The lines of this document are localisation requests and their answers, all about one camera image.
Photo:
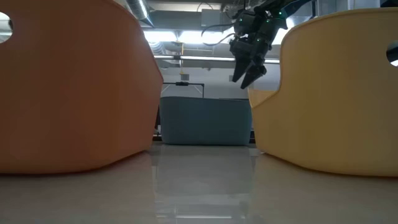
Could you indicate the black aluminium table frame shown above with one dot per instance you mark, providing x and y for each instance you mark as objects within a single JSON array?
[{"x": 186, "y": 83}]

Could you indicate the yellow plastic bin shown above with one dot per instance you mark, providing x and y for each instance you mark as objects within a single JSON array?
[{"x": 326, "y": 102}]

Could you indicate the silver ventilation duct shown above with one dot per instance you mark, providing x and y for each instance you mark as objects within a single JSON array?
[{"x": 140, "y": 9}]

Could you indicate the white horizontal pipe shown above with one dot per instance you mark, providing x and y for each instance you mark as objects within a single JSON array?
[{"x": 202, "y": 58}]

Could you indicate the blue-grey plastic bin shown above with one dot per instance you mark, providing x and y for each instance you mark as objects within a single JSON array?
[{"x": 205, "y": 121}]

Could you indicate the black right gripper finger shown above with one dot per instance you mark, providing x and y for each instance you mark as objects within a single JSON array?
[
  {"x": 253, "y": 77},
  {"x": 242, "y": 69}
]

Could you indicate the grey junction box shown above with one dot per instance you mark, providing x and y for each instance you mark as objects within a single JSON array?
[{"x": 184, "y": 76}]

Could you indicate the ceiling light panel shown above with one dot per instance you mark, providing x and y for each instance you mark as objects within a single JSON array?
[{"x": 192, "y": 36}]

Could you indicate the orange plastic bin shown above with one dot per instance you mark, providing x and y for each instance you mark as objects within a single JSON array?
[{"x": 77, "y": 93}]

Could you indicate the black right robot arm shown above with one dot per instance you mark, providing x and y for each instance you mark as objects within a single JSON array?
[{"x": 273, "y": 4}]

